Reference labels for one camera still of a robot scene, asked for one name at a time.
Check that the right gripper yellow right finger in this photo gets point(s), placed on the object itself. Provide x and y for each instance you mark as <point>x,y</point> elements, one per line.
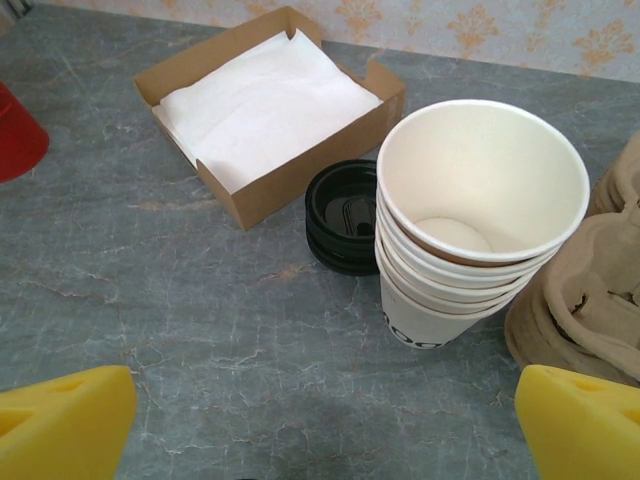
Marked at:
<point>585,435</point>

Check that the white paper cup stack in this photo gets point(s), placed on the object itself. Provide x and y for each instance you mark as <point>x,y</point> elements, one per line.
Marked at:
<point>475,165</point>

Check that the brown pulp cup carrier stack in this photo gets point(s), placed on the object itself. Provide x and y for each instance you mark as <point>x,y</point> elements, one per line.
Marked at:
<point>565,320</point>

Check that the white napkin stack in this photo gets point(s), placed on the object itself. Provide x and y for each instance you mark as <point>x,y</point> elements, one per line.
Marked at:
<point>265,105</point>

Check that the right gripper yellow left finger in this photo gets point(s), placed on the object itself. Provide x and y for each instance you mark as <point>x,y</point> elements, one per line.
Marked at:
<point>60,430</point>

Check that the brown cardboard box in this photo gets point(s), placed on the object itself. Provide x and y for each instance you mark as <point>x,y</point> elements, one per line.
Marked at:
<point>300,185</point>

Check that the black cup lid stack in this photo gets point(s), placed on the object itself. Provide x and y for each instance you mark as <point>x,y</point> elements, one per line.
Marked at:
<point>335,215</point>

